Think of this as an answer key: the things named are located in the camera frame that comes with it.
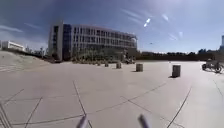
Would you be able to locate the low white building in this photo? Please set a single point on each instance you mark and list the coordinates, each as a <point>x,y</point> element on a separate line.
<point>11,45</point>

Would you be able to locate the row of trees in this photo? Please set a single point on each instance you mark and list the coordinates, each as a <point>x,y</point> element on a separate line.
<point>173,56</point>

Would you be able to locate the large grey office building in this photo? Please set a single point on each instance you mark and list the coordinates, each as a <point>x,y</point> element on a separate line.
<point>90,41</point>

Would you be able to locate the robot's own part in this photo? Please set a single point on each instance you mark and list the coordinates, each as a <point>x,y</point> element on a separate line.
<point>82,122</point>
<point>144,121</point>

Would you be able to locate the scooter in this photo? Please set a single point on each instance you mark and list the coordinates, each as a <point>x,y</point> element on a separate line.
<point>212,65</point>

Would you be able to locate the grey paved plaza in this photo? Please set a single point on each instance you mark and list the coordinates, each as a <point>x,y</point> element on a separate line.
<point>110,86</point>

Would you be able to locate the pale concrete slope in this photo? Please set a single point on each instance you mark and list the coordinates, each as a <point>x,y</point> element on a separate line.
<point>16,60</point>

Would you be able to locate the concrete block bollard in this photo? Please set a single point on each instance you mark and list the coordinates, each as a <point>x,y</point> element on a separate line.
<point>106,64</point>
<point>139,67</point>
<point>118,65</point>
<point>176,71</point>

